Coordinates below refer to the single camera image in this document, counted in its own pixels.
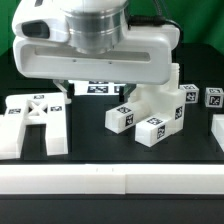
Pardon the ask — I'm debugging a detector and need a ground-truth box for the white tagged cube right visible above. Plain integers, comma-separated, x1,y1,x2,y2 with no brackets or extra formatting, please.
205,87,224,108

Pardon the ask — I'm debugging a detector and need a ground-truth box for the white front rail bar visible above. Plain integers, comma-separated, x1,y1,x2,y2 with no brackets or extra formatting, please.
0,164,224,195

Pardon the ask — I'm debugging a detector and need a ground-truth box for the white chair back frame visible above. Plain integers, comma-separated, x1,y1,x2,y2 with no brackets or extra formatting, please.
0,92,72,160

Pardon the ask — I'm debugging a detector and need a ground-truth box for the white flat tag plate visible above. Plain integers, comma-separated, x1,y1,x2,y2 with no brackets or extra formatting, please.
69,80,124,96

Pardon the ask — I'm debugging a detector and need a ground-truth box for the white block right edge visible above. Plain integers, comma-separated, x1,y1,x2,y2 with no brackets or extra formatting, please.
211,114,224,152

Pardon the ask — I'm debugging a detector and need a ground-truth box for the white tagged cube left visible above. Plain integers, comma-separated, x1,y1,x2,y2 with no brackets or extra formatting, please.
180,84,199,104

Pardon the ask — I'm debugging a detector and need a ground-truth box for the white tagged cube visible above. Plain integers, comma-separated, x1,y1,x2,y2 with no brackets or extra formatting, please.
205,87,224,108
180,84,199,104

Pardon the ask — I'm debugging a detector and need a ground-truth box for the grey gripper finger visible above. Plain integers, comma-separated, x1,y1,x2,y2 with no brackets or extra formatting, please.
120,84,136,102
53,80,74,99

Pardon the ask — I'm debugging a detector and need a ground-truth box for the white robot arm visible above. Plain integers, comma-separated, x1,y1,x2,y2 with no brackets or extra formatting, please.
12,0,180,85

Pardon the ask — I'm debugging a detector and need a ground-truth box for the white chair seat part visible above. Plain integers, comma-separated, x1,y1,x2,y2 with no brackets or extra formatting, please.
128,63,186,134

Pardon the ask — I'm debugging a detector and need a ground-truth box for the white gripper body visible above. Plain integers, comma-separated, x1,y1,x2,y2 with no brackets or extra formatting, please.
12,6,180,85

